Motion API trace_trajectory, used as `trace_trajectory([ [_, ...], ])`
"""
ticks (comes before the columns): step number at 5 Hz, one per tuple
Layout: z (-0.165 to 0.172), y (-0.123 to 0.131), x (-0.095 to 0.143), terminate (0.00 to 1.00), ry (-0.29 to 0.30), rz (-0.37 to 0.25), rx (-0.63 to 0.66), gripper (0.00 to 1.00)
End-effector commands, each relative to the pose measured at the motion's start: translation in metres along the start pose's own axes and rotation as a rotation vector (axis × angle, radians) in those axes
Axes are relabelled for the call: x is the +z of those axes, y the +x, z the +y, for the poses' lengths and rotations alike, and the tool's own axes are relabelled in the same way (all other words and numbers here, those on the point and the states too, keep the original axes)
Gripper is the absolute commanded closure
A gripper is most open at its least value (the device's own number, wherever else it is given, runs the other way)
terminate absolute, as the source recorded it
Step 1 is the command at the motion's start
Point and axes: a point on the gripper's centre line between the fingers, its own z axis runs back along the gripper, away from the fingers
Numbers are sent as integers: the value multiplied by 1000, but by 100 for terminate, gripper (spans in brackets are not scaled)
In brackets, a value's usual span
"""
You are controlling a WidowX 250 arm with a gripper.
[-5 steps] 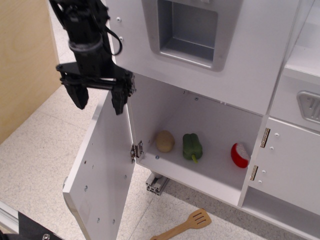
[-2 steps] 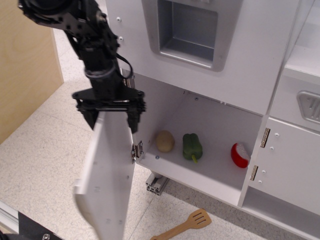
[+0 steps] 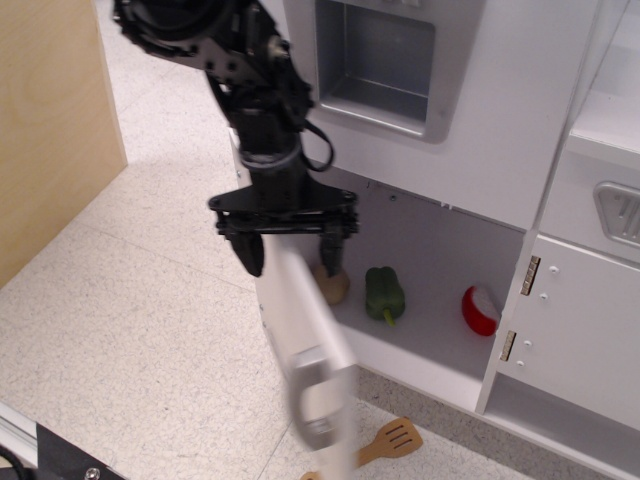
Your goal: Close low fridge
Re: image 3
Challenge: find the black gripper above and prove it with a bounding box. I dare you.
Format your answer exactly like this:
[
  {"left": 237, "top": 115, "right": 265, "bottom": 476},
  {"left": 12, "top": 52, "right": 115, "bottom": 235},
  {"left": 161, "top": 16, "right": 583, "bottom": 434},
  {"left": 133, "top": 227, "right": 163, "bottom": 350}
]
[{"left": 208, "top": 157, "right": 359, "bottom": 278}]

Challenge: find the white low fridge door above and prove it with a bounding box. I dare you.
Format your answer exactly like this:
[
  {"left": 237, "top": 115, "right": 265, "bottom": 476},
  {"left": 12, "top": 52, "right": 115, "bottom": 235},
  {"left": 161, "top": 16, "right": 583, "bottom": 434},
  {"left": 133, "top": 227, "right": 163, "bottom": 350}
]
[{"left": 256, "top": 235, "right": 357, "bottom": 479}]

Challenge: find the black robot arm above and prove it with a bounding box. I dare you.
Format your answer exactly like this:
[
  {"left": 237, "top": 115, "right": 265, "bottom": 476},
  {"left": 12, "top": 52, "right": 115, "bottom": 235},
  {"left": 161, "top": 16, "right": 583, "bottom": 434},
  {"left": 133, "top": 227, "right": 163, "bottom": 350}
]
[{"left": 113, "top": 1, "right": 359, "bottom": 277}]

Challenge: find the toy potato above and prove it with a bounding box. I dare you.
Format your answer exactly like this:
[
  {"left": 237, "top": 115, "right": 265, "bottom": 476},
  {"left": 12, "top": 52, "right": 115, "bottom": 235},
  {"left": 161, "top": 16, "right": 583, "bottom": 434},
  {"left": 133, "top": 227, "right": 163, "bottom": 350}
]
[{"left": 313, "top": 264, "right": 350, "bottom": 305}]

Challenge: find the green toy bell pepper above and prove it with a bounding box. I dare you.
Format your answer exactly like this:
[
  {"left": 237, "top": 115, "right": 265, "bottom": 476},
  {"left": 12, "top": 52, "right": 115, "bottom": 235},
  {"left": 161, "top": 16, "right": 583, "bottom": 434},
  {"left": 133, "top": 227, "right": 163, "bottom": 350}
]
[{"left": 365, "top": 266, "right": 406, "bottom": 326}]

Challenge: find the red toy cheese wedge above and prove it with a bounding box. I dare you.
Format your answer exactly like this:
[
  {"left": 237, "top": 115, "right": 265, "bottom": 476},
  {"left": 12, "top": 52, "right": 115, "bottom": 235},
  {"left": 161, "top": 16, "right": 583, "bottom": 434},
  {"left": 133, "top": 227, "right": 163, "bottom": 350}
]
[{"left": 461, "top": 286, "right": 500, "bottom": 337}]

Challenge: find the wooden slotted spatula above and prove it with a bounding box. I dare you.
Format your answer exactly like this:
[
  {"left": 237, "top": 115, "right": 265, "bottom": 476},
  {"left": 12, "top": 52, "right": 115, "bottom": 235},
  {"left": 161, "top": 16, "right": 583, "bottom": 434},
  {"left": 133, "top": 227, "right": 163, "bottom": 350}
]
[{"left": 294, "top": 417, "right": 423, "bottom": 479}]

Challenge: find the white toy kitchen cabinet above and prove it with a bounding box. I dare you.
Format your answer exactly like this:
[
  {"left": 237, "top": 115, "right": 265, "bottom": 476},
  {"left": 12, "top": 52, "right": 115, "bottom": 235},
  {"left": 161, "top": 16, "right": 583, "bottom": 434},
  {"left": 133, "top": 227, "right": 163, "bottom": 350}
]
[{"left": 209, "top": 0, "right": 640, "bottom": 480}]

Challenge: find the lower brass oven hinge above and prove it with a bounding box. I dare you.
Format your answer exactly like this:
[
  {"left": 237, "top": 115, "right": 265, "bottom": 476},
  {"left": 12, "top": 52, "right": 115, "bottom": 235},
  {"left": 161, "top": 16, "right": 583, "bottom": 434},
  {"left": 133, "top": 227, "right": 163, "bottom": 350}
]
[{"left": 499, "top": 330, "right": 517, "bottom": 362}]

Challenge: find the brass oven hinge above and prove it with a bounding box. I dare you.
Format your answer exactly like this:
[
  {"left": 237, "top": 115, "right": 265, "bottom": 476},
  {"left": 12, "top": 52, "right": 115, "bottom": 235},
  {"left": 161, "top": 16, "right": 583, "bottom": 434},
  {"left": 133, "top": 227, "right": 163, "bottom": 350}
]
[
  {"left": 499, "top": 330, "right": 517, "bottom": 362},
  {"left": 520, "top": 255, "right": 540, "bottom": 296}
]

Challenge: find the upper brass oven hinge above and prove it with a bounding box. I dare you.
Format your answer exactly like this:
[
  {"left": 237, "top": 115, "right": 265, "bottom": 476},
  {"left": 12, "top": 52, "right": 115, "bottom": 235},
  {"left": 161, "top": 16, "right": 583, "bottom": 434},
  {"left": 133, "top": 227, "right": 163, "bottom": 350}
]
[{"left": 520, "top": 255, "right": 540, "bottom": 296}]

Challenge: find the plywood panel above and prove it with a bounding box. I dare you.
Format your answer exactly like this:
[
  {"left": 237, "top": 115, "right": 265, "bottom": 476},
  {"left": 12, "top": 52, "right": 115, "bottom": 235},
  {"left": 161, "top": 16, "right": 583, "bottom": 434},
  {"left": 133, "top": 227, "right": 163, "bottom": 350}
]
[{"left": 1, "top": 1, "right": 127, "bottom": 284}]

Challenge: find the grey fridge door handle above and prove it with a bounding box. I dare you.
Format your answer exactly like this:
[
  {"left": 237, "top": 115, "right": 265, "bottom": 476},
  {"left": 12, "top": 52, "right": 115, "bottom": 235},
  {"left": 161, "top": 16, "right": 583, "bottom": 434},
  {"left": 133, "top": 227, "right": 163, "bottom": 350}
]
[{"left": 288, "top": 346, "right": 350, "bottom": 423}]

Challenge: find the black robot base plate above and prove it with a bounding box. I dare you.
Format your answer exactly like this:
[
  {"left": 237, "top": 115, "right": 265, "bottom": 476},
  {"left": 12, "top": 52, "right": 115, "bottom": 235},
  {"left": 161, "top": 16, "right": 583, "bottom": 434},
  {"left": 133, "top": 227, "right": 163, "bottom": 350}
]
[{"left": 32, "top": 424, "right": 125, "bottom": 480}]

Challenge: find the aluminium frame rail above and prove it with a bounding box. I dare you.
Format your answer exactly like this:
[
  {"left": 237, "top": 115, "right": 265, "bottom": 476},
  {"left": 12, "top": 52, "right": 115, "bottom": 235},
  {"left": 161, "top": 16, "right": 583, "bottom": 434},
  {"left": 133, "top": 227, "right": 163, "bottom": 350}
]
[{"left": 0, "top": 402, "right": 38, "bottom": 467}]

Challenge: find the black cable at base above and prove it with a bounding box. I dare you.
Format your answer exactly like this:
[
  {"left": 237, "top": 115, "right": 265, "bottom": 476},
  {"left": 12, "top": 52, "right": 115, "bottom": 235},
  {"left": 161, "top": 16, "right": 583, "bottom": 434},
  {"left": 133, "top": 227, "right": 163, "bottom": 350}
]
[{"left": 0, "top": 444, "right": 39, "bottom": 480}]

